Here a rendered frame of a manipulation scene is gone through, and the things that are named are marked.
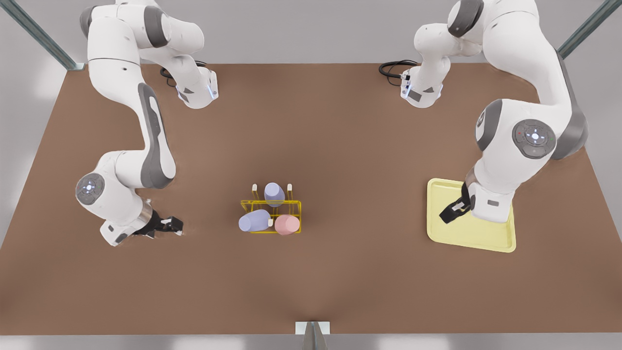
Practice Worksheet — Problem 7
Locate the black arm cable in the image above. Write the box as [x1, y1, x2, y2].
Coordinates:
[379, 60, 419, 88]
[160, 60, 208, 88]

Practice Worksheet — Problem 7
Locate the large lavender cup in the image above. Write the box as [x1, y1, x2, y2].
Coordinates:
[238, 209, 272, 233]

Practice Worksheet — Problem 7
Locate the pink cup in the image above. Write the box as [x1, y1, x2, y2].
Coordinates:
[274, 214, 301, 236]

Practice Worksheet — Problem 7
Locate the pale yellow tray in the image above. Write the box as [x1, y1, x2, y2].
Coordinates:
[427, 178, 517, 253]

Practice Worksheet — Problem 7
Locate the yellow wire cup rack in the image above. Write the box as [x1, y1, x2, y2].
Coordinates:
[241, 183, 302, 235]

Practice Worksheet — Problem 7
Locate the small lavender cup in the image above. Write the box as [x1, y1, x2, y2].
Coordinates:
[264, 182, 286, 208]

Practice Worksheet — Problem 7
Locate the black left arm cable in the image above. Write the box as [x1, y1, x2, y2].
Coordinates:
[379, 60, 419, 88]

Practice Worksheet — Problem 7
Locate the silver frame post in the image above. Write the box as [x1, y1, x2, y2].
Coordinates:
[0, 0, 85, 71]
[557, 0, 622, 60]
[295, 321, 331, 350]

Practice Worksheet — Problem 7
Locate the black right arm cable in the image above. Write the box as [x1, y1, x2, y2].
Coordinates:
[160, 60, 208, 88]

